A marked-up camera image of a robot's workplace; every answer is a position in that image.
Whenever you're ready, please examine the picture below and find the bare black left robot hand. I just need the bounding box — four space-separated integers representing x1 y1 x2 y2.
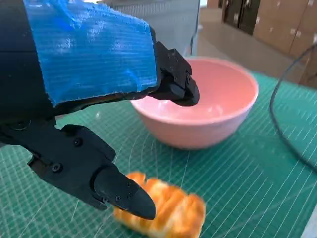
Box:
0 0 200 220

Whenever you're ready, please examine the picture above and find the pink bowl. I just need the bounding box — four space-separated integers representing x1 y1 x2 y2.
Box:
130 58 260 149

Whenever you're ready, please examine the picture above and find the striped loaf toy bread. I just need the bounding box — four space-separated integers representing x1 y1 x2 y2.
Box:
112 171 207 238

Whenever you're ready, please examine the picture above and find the dark metal cabinet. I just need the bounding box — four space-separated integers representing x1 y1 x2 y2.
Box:
221 0 261 35

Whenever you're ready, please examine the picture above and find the brown cardboard box stack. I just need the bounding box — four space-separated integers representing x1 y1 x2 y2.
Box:
252 0 317 87

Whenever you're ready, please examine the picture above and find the green cutting mat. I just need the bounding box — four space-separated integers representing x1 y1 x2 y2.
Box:
0 71 317 238

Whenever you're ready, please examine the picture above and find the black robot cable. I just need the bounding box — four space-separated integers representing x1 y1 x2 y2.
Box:
269 43 317 172

